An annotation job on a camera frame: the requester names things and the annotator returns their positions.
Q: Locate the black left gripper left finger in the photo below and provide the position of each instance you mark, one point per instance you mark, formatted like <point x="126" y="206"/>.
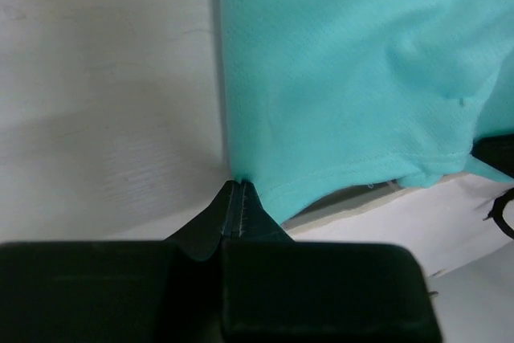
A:
<point x="119" y="291"/>

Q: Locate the teal t shirt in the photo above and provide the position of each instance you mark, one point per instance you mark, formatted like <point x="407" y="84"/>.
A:
<point x="326" y="94"/>

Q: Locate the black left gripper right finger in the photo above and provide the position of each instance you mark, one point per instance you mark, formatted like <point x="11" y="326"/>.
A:
<point x="276" y="289"/>

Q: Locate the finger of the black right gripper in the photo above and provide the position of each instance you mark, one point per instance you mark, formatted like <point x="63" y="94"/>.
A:
<point x="496" y="152"/>

